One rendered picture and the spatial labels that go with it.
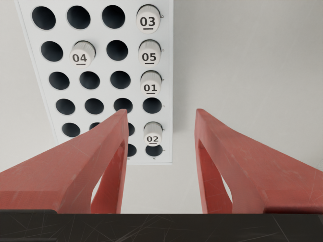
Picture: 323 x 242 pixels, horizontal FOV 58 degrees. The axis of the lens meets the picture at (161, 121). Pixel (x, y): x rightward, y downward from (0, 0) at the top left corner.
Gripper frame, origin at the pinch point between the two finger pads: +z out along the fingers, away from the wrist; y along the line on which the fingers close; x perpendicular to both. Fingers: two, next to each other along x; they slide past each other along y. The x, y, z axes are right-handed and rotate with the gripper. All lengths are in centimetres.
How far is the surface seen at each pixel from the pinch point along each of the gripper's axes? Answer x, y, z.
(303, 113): 5.8, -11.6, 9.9
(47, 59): -0.5, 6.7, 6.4
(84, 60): -1.0, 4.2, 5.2
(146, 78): 0.2, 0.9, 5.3
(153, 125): 4.0, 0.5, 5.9
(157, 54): -1.3, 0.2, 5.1
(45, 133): 7.9, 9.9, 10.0
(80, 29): -2.3, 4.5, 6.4
